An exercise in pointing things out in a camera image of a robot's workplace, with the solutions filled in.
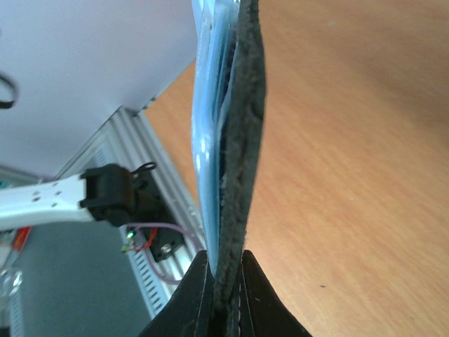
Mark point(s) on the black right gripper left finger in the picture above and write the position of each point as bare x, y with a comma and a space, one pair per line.
188, 312

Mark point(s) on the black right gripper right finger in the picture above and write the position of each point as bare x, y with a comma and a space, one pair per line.
262, 313

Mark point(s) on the aluminium rail base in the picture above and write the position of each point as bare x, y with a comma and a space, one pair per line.
128, 139

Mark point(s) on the black leather card holder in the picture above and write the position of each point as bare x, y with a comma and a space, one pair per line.
227, 126

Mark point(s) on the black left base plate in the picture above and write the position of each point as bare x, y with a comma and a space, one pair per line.
163, 241

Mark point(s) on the grey slotted cable duct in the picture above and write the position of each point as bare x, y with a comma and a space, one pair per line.
153, 292

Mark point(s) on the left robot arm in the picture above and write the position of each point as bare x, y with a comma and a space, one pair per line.
109, 193

